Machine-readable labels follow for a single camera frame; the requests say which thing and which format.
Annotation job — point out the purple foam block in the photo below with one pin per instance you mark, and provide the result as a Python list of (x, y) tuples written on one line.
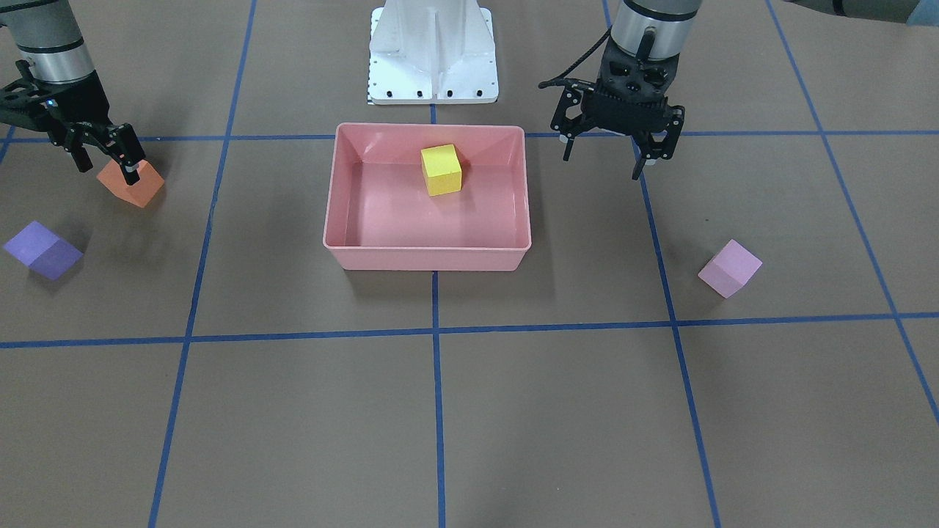
[(43, 251)]

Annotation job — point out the light pink foam block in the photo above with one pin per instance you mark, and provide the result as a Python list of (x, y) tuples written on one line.
[(730, 269)]

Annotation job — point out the pink plastic bin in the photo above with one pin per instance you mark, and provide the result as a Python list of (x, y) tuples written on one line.
[(379, 216)]

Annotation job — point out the orange foam block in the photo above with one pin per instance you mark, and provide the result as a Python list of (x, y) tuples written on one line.
[(139, 194)]

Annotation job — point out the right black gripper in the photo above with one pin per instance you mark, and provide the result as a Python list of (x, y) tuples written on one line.
[(75, 111)]

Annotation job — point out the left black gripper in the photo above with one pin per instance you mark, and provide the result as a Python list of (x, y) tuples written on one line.
[(569, 117)]

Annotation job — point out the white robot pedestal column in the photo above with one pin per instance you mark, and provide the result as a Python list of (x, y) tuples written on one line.
[(432, 52)]

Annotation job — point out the yellow foam block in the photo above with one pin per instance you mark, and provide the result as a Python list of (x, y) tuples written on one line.
[(441, 169)]

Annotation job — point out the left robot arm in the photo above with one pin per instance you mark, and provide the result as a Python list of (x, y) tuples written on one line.
[(640, 59)]

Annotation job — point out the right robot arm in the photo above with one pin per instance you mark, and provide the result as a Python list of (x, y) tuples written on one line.
[(50, 41)]

